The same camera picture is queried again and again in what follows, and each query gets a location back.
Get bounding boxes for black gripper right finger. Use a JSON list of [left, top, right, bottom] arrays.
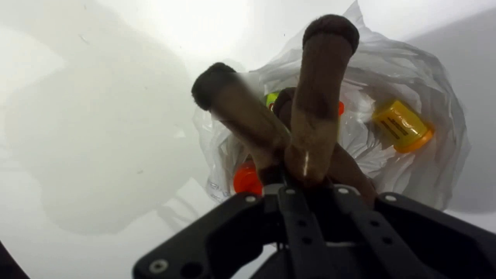
[[333, 184, 429, 279]]

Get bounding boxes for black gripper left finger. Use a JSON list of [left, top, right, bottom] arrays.
[[277, 186, 333, 279]]

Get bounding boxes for brown orange-cap spice bottle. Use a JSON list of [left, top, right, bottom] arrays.
[[232, 163, 263, 197]]

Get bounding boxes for brown plush moose toy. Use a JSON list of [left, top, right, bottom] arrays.
[[192, 14, 376, 203]]

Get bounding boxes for yellow red-lid dough tub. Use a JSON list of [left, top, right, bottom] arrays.
[[338, 101, 345, 116]]

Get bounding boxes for green teal-lid dough tub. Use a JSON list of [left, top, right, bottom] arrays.
[[265, 91, 279, 107]]

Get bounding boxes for white plastic bag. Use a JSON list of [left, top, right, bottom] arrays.
[[195, 0, 468, 209]]

